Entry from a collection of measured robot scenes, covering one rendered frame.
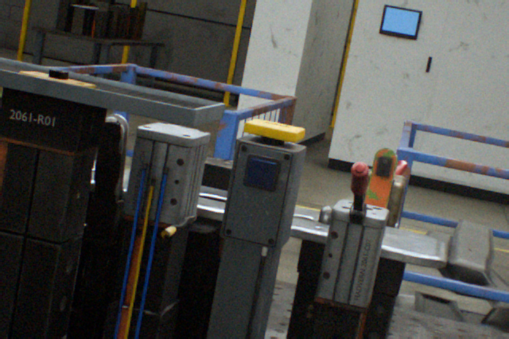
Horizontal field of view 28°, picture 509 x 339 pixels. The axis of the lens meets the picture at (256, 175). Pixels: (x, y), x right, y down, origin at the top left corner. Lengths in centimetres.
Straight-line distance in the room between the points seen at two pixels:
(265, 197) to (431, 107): 820
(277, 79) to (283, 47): 29
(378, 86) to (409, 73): 30
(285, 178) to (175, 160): 23
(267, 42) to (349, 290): 815
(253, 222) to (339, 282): 20
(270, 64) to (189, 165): 809
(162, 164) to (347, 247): 26
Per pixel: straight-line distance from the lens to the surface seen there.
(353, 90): 932
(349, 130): 934
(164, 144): 130
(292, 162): 111
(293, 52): 934
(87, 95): 112
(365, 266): 128
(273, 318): 202
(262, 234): 112
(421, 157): 322
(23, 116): 119
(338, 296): 129
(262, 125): 111
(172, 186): 130
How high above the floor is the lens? 128
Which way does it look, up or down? 9 degrees down
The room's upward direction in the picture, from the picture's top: 11 degrees clockwise
